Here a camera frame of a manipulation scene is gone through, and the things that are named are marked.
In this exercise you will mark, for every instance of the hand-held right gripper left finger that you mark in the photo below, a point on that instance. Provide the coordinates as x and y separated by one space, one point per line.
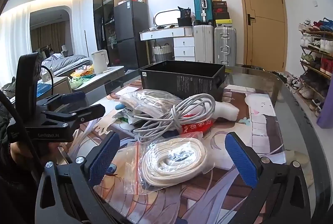
104 157

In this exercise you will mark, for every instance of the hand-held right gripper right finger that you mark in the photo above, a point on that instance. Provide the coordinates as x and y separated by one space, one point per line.
242 161

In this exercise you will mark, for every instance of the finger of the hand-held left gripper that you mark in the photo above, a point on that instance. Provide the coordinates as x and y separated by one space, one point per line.
72 97
85 113

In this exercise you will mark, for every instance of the white foam block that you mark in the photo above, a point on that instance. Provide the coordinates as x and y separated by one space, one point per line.
226 112

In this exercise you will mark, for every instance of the red and white packet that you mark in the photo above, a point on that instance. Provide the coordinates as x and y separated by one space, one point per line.
192 128

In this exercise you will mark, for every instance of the black cardboard box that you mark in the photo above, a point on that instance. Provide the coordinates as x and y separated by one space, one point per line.
182 81

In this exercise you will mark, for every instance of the person's left forearm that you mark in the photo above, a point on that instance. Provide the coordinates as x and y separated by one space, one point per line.
10 187

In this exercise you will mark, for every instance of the person's left hand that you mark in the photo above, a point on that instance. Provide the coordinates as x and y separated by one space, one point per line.
18 151

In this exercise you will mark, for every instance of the green jacket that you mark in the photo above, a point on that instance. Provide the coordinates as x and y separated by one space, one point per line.
9 87

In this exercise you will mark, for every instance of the pile of colourful clothes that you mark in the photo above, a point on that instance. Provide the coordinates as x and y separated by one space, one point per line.
82 74

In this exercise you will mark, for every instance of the bed with grey blanket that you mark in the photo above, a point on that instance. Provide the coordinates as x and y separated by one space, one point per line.
67 61

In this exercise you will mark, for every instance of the white electric kettle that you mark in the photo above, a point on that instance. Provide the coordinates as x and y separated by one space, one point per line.
100 62

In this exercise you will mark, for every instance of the white curtain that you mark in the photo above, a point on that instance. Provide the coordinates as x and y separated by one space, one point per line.
15 39

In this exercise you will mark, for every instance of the white side table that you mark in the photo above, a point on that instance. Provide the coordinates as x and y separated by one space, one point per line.
111 72

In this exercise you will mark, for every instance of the dark blue pouch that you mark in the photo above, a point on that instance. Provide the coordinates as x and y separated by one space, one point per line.
167 133

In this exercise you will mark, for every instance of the black fridge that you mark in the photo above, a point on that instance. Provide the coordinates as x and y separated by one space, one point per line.
130 31

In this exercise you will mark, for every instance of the scattered sneakers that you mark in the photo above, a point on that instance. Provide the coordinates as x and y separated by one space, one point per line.
288 81

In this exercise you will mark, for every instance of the woven laundry basket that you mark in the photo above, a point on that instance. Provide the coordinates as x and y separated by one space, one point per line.
162 53

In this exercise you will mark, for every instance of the silver suitcase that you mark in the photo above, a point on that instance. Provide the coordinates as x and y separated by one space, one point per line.
225 46

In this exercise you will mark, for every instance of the white dresser with drawers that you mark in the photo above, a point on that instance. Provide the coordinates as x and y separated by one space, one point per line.
183 43

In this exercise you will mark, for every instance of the oval mirror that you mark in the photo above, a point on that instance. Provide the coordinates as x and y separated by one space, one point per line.
166 17

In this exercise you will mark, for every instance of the white suitcase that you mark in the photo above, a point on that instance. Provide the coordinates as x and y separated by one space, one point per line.
204 43

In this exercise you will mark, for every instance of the shoe rack with sneakers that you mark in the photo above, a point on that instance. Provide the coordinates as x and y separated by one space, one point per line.
316 57

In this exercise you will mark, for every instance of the wooden door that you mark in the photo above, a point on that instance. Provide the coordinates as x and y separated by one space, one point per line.
265 31

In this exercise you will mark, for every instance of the black bag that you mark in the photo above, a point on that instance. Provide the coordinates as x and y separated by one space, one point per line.
185 21

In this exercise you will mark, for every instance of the stack of shoe boxes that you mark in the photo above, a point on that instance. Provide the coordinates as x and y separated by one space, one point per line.
221 12

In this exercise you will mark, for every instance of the teal suitcase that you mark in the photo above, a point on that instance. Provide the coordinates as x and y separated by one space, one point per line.
203 7

